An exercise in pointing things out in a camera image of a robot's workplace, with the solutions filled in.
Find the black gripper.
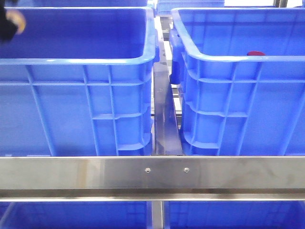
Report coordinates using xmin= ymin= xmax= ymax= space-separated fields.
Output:
xmin=0 ymin=0 xmax=18 ymax=43

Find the yellow push button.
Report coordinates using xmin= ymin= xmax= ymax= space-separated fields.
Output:
xmin=6 ymin=10 xmax=26 ymax=34

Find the red push button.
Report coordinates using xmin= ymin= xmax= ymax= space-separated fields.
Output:
xmin=247 ymin=51 xmax=265 ymax=56

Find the blue bin behind buttons bin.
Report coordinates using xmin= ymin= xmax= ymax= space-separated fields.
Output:
xmin=32 ymin=0 xmax=155 ymax=8

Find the blue bin with buttons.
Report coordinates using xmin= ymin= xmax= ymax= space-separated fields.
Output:
xmin=0 ymin=7 xmax=159 ymax=156

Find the distant blue crate left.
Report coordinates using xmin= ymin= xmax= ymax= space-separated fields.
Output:
xmin=156 ymin=0 xmax=224 ymax=15

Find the lower shelf blue bin left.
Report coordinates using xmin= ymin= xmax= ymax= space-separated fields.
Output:
xmin=0 ymin=202 xmax=152 ymax=229

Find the shelf blue bin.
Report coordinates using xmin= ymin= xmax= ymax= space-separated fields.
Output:
xmin=0 ymin=202 xmax=152 ymax=229
xmin=165 ymin=201 xmax=305 ymax=229

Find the empty blue target bin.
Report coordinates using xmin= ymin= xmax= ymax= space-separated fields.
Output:
xmin=170 ymin=8 xmax=305 ymax=156

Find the lower shelf blue bin right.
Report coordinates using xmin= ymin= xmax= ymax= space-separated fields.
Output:
xmin=165 ymin=201 xmax=305 ymax=229

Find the grey metal rack frame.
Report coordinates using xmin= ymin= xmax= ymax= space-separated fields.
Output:
xmin=0 ymin=0 xmax=305 ymax=229

